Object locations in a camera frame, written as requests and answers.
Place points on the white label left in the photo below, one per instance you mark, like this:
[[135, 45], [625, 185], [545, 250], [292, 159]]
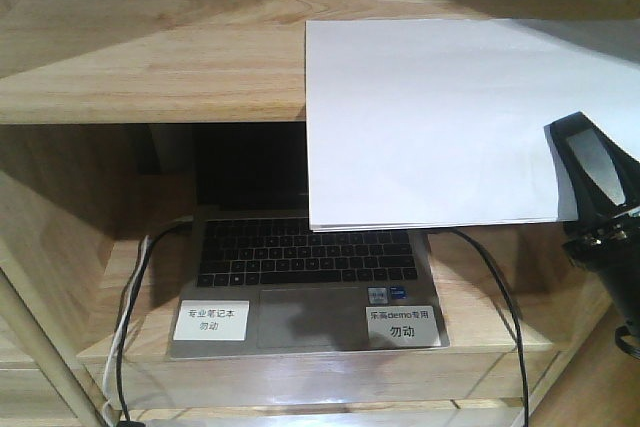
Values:
[[209, 320]]

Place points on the white label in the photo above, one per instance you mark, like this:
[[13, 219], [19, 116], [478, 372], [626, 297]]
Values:
[[209, 320], [402, 327]]

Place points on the grey laptop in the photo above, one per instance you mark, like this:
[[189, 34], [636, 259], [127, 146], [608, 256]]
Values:
[[252, 240]]

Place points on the white label right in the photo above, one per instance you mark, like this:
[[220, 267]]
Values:
[[402, 327]]

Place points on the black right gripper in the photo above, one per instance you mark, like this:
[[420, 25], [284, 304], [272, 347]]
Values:
[[602, 180]]

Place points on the white paper stack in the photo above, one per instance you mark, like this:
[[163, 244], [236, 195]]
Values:
[[436, 123]]

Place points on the wooden shelf unit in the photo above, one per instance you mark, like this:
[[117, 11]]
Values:
[[76, 76]]

